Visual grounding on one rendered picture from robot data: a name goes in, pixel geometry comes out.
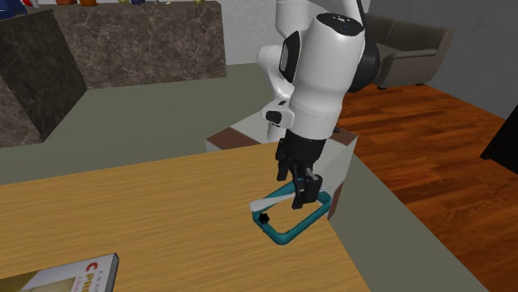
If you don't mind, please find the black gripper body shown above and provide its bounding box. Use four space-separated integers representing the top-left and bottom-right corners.
275 129 327 170

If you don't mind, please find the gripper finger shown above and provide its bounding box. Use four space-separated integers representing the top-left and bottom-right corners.
291 163 324 211
276 155 291 183

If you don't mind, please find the white and brown robot stand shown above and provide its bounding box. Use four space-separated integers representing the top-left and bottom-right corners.
204 110 359 220

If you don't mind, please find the grey-brown armchair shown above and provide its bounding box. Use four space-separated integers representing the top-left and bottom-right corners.
364 12 456 90

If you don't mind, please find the dark marble counter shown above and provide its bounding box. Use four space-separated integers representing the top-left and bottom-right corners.
0 0 228 149

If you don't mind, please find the white book with red lettering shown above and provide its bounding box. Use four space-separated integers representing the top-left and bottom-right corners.
0 252 120 292

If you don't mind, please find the teal frame tool, white blade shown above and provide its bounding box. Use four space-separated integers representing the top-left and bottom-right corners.
249 179 333 247

